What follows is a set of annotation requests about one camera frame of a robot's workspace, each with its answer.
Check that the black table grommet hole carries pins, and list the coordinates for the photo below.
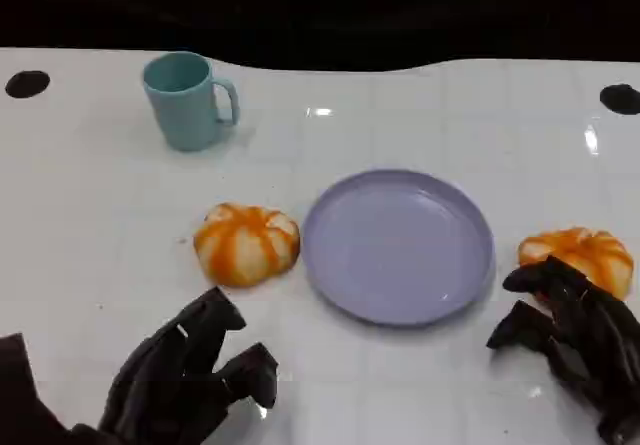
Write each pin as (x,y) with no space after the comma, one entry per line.
(620,99)
(27,84)

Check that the pale green mug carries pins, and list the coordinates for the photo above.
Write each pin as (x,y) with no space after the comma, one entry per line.
(185,115)

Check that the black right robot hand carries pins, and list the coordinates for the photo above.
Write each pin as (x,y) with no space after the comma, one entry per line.
(600,355)

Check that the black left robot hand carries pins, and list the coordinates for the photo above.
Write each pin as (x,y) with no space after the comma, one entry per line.
(160,380)

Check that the orange white toy bread roll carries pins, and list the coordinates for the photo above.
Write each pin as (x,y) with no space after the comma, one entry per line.
(575,245)
(245,245)

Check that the lilac plate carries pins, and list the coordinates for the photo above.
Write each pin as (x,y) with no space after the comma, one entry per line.
(395,250)

